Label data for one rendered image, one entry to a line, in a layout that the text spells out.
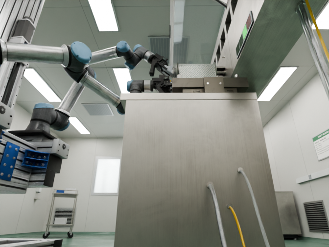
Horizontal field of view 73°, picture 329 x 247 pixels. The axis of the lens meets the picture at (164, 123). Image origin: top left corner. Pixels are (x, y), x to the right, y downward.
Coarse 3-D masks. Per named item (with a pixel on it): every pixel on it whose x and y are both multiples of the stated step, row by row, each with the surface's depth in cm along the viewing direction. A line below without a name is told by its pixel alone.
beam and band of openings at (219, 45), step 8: (232, 0) 137; (232, 8) 136; (224, 16) 153; (232, 16) 135; (224, 24) 153; (224, 32) 160; (224, 40) 166; (216, 48) 177; (216, 56) 179; (216, 64) 179
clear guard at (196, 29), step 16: (176, 0) 181; (192, 0) 169; (208, 0) 159; (176, 16) 194; (192, 16) 181; (208, 16) 170; (176, 32) 210; (192, 32) 195; (208, 32) 182; (176, 48) 228; (192, 48) 210; (208, 48) 195; (176, 64) 250
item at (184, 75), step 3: (183, 75) 143; (186, 75) 143; (189, 75) 143; (192, 75) 143; (195, 75) 143; (198, 75) 143; (201, 75) 143; (204, 75) 143; (207, 75) 143; (210, 75) 142; (213, 75) 142
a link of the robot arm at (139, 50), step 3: (138, 45) 160; (135, 48) 160; (138, 48) 159; (141, 48) 159; (144, 48) 159; (135, 51) 159; (138, 51) 158; (141, 51) 158; (144, 51) 157; (138, 54) 158; (141, 54) 158; (144, 54) 157; (141, 57) 160
